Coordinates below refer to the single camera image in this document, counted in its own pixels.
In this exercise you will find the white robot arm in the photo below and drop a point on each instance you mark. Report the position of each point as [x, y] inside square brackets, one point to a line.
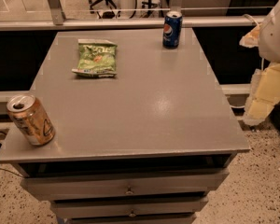
[265, 83]

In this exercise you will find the green jalapeno chip bag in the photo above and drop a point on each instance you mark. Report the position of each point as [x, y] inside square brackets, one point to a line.
[97, 58]

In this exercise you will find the grey drawer cabinet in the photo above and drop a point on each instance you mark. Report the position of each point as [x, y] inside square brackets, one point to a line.
[163, 111]

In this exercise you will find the blue Pepsi can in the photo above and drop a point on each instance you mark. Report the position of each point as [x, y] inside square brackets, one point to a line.
[172, 29]

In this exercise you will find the top grey drawer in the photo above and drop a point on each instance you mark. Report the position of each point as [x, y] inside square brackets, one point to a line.
[123, 185]

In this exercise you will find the grey drawer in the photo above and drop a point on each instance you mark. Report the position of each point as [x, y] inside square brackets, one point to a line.
[123, 185]
[130, 208]

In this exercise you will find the middle grey drawer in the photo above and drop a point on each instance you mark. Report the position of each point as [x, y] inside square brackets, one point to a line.
[130, 208]

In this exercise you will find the orange soda can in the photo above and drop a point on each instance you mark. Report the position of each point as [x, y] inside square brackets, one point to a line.
[31, 118]

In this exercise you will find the grey metal railing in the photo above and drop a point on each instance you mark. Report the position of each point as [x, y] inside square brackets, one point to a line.
[25, 15]

